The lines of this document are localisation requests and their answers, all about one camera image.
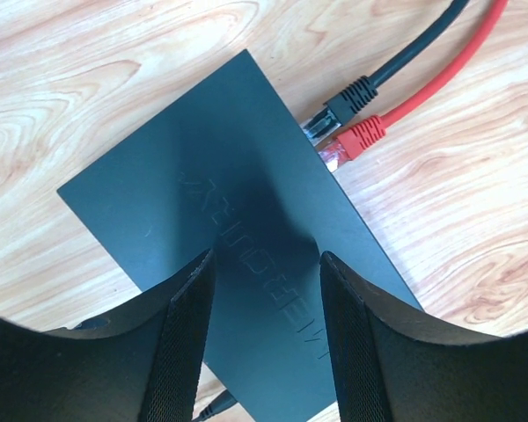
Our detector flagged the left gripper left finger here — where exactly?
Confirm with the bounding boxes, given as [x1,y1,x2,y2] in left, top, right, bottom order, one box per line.
[0,251,216,421]

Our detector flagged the thin black power cable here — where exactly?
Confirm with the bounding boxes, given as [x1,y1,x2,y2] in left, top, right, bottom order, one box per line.
[194,389,238,422]

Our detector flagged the black network switch box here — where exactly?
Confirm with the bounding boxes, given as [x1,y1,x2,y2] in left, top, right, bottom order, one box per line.
[58,51,415,421]

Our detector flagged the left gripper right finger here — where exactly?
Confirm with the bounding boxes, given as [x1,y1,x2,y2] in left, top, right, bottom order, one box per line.
[320,252,528,421]

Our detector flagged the black ethernet cable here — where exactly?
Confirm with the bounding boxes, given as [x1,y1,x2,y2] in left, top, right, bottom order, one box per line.
[300,0,472,143]

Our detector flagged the red ethernet cable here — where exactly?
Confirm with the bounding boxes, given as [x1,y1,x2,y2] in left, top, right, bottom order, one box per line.
[318,0,510,173]

